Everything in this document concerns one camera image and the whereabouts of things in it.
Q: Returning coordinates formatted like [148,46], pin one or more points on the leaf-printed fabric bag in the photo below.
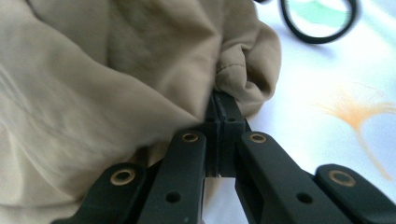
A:
[311,93]

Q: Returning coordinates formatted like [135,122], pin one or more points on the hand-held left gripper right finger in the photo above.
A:
[230,130]

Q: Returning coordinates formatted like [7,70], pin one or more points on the beige cloth garment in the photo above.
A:
[93,77]

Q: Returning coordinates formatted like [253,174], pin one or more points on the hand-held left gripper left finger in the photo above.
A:
[214,143]

